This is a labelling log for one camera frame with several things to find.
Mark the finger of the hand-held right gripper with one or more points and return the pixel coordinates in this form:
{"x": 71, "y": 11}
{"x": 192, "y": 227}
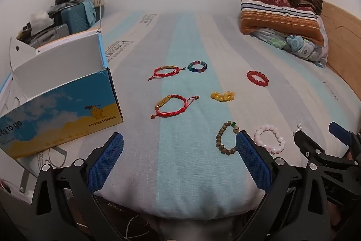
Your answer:
{"x": 308, "y": 145}
{"x": 339, "y": 132}

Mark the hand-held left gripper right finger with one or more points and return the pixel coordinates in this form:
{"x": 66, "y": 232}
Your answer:
{"x": 253, "y": 162}

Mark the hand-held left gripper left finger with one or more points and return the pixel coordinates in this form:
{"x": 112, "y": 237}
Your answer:
{"x": 108, "y": 162}

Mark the blue and yellow cardboard box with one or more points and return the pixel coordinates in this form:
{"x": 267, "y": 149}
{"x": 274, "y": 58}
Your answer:
{"x": 56, "y": 108}

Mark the striped mattress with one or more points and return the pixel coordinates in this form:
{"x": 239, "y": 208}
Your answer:
{"x": 183, "y": 159}

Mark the wooden headboard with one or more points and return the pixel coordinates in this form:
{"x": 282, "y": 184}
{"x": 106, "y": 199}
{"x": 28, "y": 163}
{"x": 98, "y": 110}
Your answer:
{"x": 344, "y": 40}

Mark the floral quilt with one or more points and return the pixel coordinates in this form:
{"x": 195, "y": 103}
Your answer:
{"x": 299, "y": 46}

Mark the striped pillow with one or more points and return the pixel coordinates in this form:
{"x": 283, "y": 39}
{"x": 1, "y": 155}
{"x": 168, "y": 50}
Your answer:
{"x": 276, "y": 13}

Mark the blue suitcase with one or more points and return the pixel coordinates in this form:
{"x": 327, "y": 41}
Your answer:
{"x": 74, "y": 18}

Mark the light blue cloth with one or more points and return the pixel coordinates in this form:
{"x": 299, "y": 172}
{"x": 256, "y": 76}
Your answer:
{"x": 89, "y": 11}

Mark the white plastic bag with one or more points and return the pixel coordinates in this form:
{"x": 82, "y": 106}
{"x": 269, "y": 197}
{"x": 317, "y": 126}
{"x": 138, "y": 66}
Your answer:
{"x": 41, "y": 21}

